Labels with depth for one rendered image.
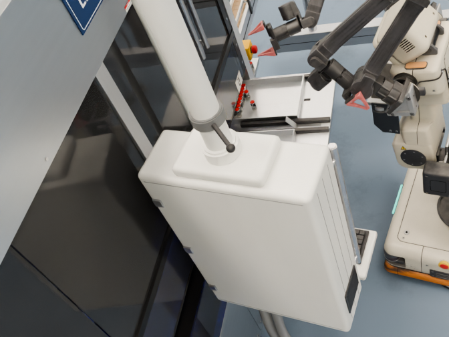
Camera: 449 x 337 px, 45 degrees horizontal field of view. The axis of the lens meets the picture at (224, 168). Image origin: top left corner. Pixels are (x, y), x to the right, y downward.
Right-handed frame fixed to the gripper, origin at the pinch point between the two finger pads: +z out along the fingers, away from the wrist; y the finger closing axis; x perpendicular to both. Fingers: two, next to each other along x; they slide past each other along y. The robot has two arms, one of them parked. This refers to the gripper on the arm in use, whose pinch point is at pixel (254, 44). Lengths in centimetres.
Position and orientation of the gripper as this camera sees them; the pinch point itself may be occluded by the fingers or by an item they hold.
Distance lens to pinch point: 231.4
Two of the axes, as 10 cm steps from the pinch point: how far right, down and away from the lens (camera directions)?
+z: -9.0, 3.6, 2.4
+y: 4.3, 7.8, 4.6
